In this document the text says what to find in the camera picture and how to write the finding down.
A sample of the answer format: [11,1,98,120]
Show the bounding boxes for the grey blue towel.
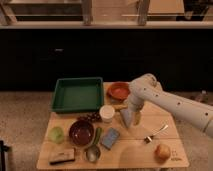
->
[120,109,132,128]

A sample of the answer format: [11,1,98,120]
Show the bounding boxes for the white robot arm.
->
[127,73,213,138]

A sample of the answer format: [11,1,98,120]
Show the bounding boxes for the orange bowl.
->
[107,82,130,100]

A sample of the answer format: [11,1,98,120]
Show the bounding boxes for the purple bowl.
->
[69,120,94,146]

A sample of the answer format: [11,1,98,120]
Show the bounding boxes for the yellow small object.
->
[114,105,127,111]

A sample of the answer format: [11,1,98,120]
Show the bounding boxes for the silver fork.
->
[144,125,168,144]

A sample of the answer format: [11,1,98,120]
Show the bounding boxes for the white cup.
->
[99,105,115,123]

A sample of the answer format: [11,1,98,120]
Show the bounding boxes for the blue sponge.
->
[101,128,120,150]

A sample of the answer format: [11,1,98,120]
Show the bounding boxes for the bunch of dark grapes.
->
[79,113,101,122]

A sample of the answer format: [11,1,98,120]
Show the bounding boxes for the wooden folding table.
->
[36,81,190,170]

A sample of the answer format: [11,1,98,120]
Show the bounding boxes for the orange fruit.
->
[155,144,171,160]

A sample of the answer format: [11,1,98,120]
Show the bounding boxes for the green plastic tray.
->
[51,77,104,113]

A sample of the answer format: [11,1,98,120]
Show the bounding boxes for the small green cup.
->
[48,127,64,144]

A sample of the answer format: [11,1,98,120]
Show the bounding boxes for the wooden block brush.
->
[49,148,75,165]

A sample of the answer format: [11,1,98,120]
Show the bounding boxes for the metal spoon green handle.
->
[86,127,102,163]

